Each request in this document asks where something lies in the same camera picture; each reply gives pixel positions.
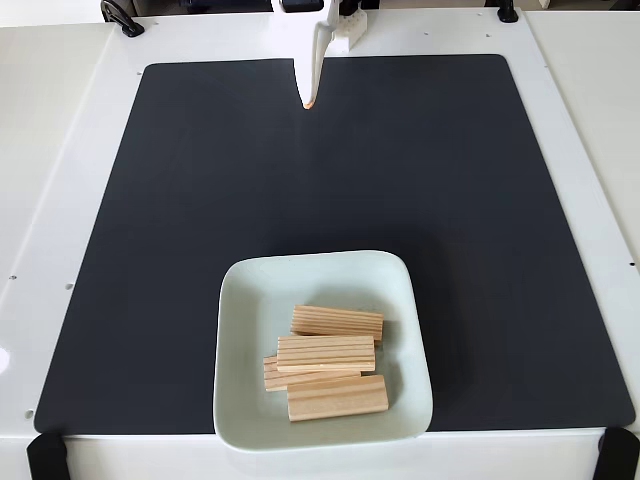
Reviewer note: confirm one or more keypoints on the four-groove wooden block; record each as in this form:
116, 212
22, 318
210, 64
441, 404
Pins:
272, 375

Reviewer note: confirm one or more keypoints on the striped grain wooden block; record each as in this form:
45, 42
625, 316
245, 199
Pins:
325, 352

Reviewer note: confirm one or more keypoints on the plain wooden block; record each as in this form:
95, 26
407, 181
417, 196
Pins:
340, 320

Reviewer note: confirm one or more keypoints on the large black table clamp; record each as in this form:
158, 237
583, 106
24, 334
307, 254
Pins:
131, 27

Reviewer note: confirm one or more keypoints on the single-groove wooden block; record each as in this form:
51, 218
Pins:
335, 400

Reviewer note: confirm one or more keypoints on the black rubber mat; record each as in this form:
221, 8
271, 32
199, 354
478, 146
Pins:
150, 300

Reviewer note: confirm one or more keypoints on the small black table clamp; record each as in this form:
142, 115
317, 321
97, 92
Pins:
507, 14

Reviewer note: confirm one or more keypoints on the pale green square plate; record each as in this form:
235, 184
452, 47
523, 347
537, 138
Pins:
250, 310

